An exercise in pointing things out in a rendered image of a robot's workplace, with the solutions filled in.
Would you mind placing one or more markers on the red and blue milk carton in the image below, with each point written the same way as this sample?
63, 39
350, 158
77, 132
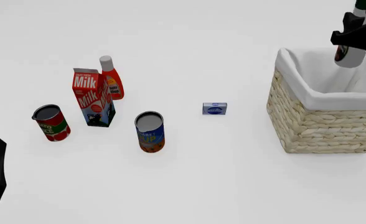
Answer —
89, 100

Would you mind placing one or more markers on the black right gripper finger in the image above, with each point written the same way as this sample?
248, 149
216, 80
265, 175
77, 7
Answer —
352, 22
345, 38

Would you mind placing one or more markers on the blue alphabet soup can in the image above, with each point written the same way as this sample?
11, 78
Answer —
152, 137

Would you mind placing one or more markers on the red tomato sauce can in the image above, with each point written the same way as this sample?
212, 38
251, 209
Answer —
57, 130

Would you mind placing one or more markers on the red ketchup bottle white cap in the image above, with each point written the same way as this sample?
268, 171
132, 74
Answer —
115, 86

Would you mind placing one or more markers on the small blue cream cheese box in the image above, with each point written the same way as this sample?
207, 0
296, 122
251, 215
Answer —
214, 109

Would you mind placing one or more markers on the wicker basket with white liner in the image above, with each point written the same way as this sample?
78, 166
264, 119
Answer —
323, 130

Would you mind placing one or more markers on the white salad dressing bottle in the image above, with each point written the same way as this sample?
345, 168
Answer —
352, 58

